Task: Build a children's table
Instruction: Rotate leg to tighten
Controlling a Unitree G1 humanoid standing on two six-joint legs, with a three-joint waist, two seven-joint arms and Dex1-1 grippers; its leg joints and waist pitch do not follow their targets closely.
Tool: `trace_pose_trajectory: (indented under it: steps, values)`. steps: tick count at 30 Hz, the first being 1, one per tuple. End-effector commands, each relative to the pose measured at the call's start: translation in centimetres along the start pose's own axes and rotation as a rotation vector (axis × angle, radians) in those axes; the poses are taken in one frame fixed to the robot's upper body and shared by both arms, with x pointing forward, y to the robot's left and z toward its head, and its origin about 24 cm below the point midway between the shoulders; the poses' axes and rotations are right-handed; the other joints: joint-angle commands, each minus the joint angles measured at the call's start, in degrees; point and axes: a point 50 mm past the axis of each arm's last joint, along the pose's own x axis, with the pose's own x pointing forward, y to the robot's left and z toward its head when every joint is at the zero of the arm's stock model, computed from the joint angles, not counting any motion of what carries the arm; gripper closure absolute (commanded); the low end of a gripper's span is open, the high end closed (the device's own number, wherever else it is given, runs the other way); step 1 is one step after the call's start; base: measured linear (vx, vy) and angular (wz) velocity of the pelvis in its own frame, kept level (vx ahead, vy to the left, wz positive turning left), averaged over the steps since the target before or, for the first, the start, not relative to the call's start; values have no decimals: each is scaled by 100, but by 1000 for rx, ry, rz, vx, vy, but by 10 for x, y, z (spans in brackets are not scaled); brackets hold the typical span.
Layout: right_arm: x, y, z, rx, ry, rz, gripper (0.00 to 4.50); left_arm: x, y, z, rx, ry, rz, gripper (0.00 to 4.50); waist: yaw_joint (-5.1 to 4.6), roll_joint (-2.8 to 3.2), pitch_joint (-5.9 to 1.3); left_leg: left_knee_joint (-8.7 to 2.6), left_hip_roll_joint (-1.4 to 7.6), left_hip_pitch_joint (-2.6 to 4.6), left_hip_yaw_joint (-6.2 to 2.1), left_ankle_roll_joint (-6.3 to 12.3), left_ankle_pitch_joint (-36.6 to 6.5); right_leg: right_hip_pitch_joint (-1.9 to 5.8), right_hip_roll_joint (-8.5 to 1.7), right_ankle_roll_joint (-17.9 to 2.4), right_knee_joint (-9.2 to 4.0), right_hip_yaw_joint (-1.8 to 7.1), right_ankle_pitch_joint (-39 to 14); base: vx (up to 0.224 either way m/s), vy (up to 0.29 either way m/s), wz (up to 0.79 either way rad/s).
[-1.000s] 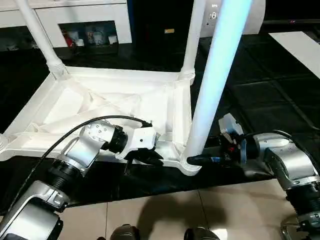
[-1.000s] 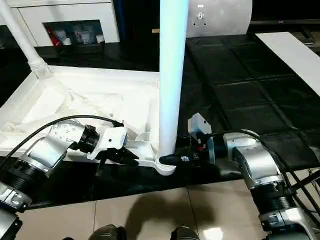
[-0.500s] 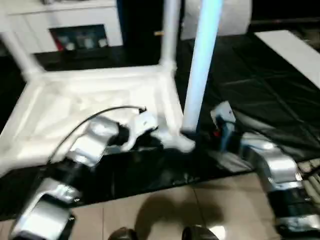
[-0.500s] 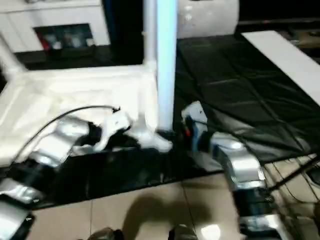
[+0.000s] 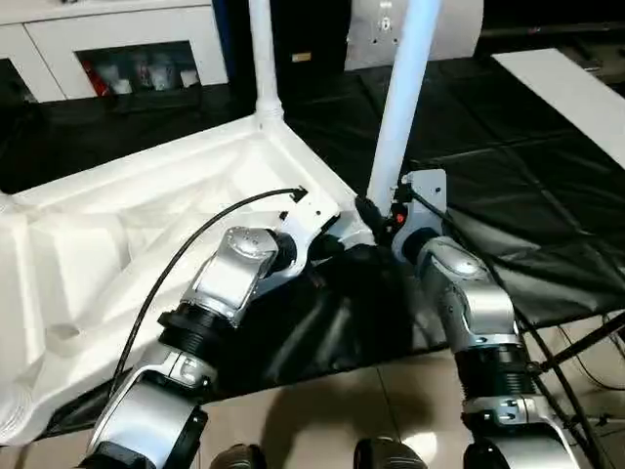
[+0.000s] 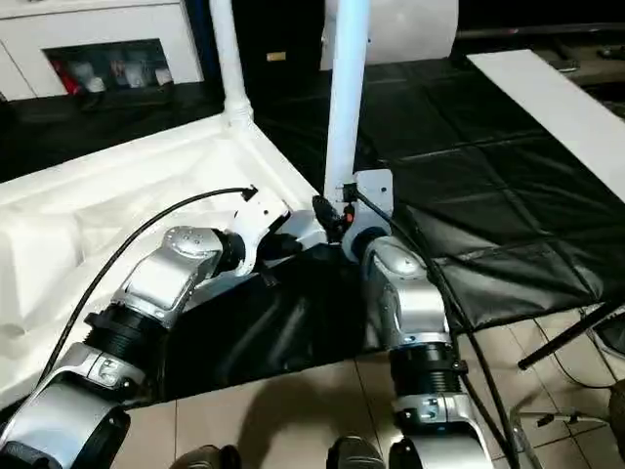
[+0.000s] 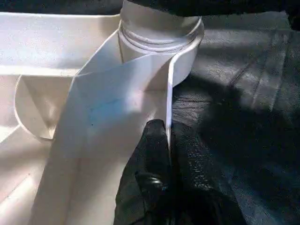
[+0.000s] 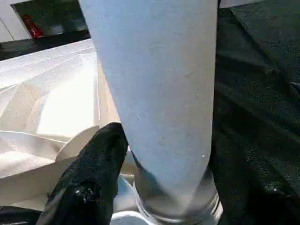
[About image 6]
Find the black box with yellow label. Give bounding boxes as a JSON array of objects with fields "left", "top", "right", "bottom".
[{"left": 234, "top": 0, "right": 329, "bottom": 99}]

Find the small red bottle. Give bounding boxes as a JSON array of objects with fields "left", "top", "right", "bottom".
[{"left": 55, "top": 61, "right": 75, "bottom": 93}]

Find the black stand leg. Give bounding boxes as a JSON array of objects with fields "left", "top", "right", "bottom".
[{"left": 517, "top": 300, "right": 625, "bottom": 371}]

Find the dark grey robot foot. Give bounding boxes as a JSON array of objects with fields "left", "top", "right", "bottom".
[
  {"left": 326, "top": 435, "right": 388, "bottom": 469},
  {"left": 167, "top": 445, "right": 241, "bottom": 469}
]

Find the white plastic table leg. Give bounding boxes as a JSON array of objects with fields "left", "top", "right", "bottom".
[
  {"left": 321, "top": 0, "right": 373, "bottom": 208},
  {"left": 207, "top": 0, "right": 256, "bottom": 128}
]

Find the white plastic table top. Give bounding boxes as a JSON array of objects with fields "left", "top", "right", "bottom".
[{"left": 0, "top": 111, "right": 345, "bottom": 384}]

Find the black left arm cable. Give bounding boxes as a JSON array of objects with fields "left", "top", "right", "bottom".
[{"left": 37, "top": 185, "right": 261, "bottom": 388}]

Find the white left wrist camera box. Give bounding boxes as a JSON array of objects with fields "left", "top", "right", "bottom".
[{"left": 232, "top": 199, "right": 293, "bottom": 277}]

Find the white cabinet with glass doors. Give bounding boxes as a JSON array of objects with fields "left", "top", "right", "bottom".
[{"left": 0, "top": 0, "right": 205, "bottom": 101}]

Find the white flat board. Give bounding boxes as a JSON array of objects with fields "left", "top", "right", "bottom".
[{"left": 466, "top": 49, "right": 625, "bottom": 179}]

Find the white plastic bag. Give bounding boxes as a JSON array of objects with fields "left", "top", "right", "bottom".
[{"left": 320, "top": 0, "right": 461, "bottom": 72}]

